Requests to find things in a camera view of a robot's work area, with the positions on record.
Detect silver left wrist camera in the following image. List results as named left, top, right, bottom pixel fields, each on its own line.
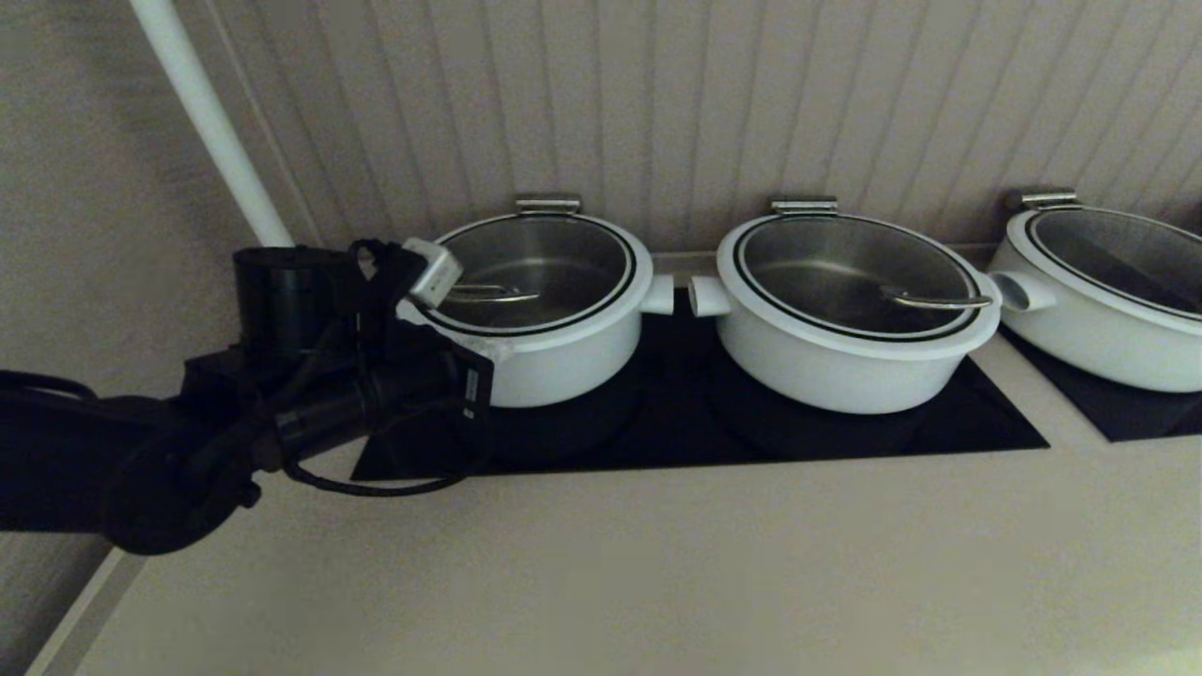
left=402, top=238, right=464, bottom=309

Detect glass lid with metal handle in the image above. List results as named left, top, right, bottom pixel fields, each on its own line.
left=399, top=215, right=655, bottom=356
left=716, top=215, right=1004, bottom=361
left=1003, top=207, right=1202, bottom=337

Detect white round pot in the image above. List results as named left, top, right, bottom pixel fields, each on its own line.
left=986, top=239, right=1202, bottom=394
left=688, top=272, right=989, bottom=416
left=394, top=270, right=676, bottom=409

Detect wide black glass cooktop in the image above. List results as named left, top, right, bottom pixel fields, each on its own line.
left=352, top=289, right=1050, bottom=483

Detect small black glass cooktop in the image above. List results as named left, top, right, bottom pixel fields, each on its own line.
left=997, top=324, right=1202, bottom=443

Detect white support pole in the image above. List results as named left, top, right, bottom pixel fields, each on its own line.
left=130, top=0, right=296, bottom=251

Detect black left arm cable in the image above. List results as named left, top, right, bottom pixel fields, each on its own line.
left=277, top=394, right=495, bottom=499

